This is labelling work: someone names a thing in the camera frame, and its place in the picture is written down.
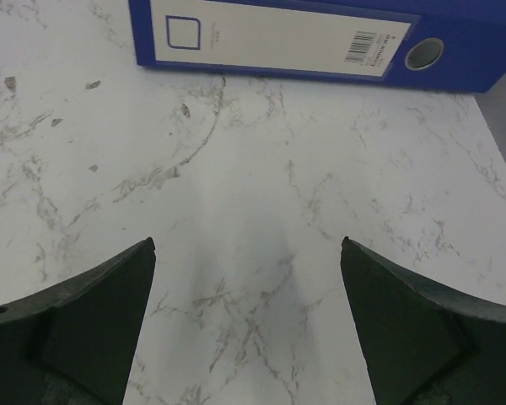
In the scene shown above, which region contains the blue ring binder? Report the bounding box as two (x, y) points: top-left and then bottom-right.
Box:
(129, 1), (506, 93)

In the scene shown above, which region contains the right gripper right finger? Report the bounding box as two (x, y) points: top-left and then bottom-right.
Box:
(341, 238), (506, 404)

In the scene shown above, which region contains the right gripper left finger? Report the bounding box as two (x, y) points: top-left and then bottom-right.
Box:
(0, 238), (156, 404)

